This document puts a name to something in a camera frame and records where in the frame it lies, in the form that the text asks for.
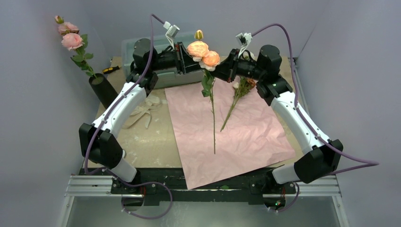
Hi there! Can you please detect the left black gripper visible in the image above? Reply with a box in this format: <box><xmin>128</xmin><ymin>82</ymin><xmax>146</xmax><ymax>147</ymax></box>
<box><xmin>149</xmin><ymin>42</ymin><xmax>207</xmax><ymax>75</ymax></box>

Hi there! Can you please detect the peach rose stem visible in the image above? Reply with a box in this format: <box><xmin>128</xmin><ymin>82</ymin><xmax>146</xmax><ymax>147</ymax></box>
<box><xmin>187</xmin><ymin>30</ymin><xmax>220</xmax><ymax>154</ymax></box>

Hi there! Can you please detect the beige printed ribbon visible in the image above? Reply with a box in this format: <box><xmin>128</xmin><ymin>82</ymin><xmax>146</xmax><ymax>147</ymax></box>
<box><xmin>122</xmin><ymin>95</ymin><xmax>167</xmax><ymax>129</ymax></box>

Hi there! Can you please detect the purple wrapping paper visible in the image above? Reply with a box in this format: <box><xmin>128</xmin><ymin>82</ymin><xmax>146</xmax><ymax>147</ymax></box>
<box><xmin>165</xmin><ymin>80</ymin><xmax>296</xmax><ymax>189</ymax></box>

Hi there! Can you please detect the pink rose stem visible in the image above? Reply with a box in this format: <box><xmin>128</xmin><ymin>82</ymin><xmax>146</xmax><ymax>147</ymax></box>
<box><xmin>54</xmin><ymin>16</ymin><xmax>97</xmax><ymax>78</ymax></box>

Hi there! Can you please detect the artificial flower bunch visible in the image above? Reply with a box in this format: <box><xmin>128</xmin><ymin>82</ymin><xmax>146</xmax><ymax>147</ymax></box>
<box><xmin>220</xmin><ymin>76</ymin><xmax>256</xmax><ymax>132</ymax></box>

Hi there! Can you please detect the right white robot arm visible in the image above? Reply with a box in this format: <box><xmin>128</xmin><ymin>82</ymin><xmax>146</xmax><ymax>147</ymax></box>
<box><xmin>211</xmin><ymin>45</ymin><xmax>343</xmax><ymax>192</ymax></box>

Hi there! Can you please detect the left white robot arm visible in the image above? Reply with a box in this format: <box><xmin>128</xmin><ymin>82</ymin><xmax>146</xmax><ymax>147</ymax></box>
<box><xmin>78</xmin><ymin>38</ymin><xmax>201</xmax><ymax>193</ymax></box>

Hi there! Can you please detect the black cylindrical vase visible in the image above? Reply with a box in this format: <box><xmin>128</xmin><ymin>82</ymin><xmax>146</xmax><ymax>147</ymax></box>
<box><xmin>88</xmin><ymin>73</ymin><xmax>118</xmax><ymax>109</ymax></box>

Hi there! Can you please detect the green plastic toolbox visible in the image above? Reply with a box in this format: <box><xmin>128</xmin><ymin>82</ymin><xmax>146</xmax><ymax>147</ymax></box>
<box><xmin>122</xmin><ymin>35</ymin><xmax>203</xmax><ymax>88</ymax></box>

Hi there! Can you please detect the yellow black screwdriver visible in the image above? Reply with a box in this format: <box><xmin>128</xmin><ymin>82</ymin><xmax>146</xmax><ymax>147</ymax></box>
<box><xmin>102</xmin><ymin>66</ymin><xmax>121</xmax><ymax>75</ymax></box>

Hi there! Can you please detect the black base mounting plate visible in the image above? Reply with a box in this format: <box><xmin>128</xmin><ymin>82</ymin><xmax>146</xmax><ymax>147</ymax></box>
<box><xmin>89</xmin><ymin>168</ymin><xmax>299</xmax><ymax>210</ymax></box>

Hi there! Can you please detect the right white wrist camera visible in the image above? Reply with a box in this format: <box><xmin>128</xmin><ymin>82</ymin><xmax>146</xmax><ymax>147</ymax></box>
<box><xmin>235</xmin><ymin>33</ymin><xmax>253</xmax><ymax>57</ymax></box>

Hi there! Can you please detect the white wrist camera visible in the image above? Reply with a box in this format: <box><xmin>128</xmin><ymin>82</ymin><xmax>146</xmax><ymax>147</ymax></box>
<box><xmin>235</xmin><ymin>33</ymin><xmax>253</xmax><ymax>57</ymax></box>
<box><xmin>163</xmin><ymin>21</ymin><xmax>180</xmax><ymax>48</ymax></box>

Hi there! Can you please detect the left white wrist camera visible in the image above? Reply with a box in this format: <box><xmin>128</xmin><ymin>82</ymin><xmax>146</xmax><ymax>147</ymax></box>
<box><xmin>163</xmin><ymin>21</ymin><xmax>180</xmax><ymax>48</ymax></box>

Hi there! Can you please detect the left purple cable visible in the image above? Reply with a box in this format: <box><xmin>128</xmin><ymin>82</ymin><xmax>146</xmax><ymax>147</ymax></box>
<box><xmin>84</xmin><ymin>13</ymin><xmax>174</xmax><ymax>220</ymax></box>

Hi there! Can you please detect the purple cable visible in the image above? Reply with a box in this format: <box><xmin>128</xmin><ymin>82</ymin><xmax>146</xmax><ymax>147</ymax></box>
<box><xmin>252</xmin><ymin>23</ymin><xmax>380</xmax><ymax>214</ymax></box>
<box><xmin>84</xmin><ymin>13</ymin><xmax>174</xmax><ymax>220</ymax></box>

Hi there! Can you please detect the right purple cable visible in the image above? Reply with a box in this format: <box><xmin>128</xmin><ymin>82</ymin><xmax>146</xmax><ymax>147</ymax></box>
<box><xmin>252</xmin><ymin>23</ymin><xmax>380</xmax><ymax>214</ymax></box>

